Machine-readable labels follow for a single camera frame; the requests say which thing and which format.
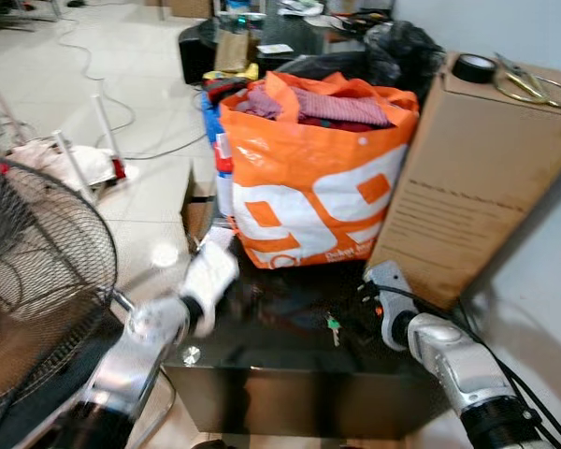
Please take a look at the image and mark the keys with green tag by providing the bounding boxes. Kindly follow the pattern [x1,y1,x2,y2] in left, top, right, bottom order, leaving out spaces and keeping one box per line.
[325,315,343,348]

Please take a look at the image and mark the black glossy table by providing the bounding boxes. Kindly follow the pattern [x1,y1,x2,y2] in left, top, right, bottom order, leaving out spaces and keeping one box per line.
[162,239,470,442]

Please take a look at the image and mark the orange white shopping bag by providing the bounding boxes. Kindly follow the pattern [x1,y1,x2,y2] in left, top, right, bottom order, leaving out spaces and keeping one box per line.
[218,72,420,271]

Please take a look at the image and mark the tall brown cardboard box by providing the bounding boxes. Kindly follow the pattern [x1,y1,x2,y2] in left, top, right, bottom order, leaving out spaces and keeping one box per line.
[367,52,561,311]

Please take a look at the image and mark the pink striped cloth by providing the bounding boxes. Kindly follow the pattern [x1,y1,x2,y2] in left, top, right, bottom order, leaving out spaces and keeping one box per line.
[292,87,396,130]

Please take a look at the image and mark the small brown cardboard box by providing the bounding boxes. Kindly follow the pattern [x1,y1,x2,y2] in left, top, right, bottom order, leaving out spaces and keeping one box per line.
[180,168,218,252]

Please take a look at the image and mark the purple cloth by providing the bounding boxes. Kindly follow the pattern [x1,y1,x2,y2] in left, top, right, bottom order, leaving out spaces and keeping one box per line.
[234,84,284,121]

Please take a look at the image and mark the black tape roll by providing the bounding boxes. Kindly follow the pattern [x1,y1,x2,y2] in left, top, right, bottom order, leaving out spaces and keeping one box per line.
[451,53,498,86]

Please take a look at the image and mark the black plastic rubbish bag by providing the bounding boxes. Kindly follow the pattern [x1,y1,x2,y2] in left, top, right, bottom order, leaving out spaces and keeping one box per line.
[275,21,446,91]

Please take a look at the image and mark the brown paper bag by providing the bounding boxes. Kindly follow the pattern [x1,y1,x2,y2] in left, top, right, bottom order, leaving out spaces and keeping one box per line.
[213,28,251,75]

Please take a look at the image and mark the black low cabinet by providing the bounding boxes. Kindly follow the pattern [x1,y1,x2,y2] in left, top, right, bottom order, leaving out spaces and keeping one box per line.
[177,19,263,86]

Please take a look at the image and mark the white pole rack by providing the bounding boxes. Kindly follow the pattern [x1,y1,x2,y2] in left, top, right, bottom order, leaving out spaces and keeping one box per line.
[51,92,130,203]

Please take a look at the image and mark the beige crumpled cloth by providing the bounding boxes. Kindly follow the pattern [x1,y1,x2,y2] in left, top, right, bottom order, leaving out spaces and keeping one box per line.
[7,138,115,190]

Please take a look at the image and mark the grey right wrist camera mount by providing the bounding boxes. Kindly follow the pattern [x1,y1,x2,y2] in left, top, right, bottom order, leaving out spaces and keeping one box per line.
[364,261,418,353]

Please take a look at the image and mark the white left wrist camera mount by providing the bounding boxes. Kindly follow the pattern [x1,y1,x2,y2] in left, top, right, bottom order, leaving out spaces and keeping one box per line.
[180,228,240,339]

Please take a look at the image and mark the white floor cable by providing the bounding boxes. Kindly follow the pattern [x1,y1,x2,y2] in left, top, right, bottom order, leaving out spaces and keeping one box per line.
[54,14,209,161]

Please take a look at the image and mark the gold handled scissors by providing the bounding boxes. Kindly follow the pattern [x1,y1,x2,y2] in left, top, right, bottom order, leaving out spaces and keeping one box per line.
[493,54,561,109]

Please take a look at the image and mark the black wire grille fan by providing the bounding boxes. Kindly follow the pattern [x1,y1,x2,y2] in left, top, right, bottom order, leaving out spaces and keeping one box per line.
[0,154,122,427]

